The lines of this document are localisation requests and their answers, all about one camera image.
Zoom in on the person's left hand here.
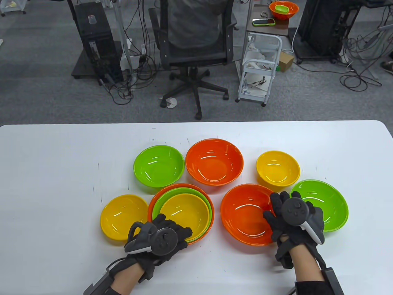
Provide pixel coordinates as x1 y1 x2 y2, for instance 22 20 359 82
124 214 193 281

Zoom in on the person's right hand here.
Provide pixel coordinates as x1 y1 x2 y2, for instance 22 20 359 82
263 191 325 252

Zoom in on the small yellow bowl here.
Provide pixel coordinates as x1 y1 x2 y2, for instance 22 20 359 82
256 151 301 188
100 194 150 246
160 193 210 238

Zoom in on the large orange bowl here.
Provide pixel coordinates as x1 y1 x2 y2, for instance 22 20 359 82
220 183 280 246
185 138 244 187
147 183 215 245
269 1 299 21

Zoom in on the grey hand controller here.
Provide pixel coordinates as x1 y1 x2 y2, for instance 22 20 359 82
124 222 178 257
282 198 325 245

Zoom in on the black glove sensor unit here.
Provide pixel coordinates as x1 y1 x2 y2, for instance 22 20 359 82
274 241 294 269
138 261 155 282

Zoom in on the crumpled white paper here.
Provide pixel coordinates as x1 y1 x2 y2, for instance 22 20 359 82
159 96 178 109

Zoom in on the cardboard box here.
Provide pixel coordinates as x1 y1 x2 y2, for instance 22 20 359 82
277 51 294 73

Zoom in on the black office chair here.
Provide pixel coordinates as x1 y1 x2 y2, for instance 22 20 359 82
148 0 238 120

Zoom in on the black rolling base platform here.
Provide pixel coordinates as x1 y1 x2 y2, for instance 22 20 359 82
71 49 124 81

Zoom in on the brown side table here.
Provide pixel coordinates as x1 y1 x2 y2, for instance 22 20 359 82
246 4 290 38

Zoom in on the black equipment cabinet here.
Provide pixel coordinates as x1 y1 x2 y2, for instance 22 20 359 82
296 0 363 64

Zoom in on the black computer tower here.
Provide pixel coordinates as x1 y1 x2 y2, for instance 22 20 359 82
75 2 123 83

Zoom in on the white rolling cart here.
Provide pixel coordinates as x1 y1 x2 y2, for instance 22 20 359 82
0 0 27 16

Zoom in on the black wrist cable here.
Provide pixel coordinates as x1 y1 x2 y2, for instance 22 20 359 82
106 257 129 272
310 243 328 271

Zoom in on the black wrist strap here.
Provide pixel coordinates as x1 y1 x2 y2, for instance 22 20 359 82
295 280 329 295

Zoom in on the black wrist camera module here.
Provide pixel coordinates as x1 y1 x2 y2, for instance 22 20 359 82
83 269 115 295
321 267 345 295

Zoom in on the white wire trolley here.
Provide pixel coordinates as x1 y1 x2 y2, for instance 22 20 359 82
235 33 283 107

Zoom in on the black floor cable tangle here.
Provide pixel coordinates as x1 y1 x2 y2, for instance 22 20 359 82
98 0 160 105

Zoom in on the grey floor cable tangle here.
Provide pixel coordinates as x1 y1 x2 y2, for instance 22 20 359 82
292 0 393 92

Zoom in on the white metal frame post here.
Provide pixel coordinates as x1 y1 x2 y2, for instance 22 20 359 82
111 0 135 89

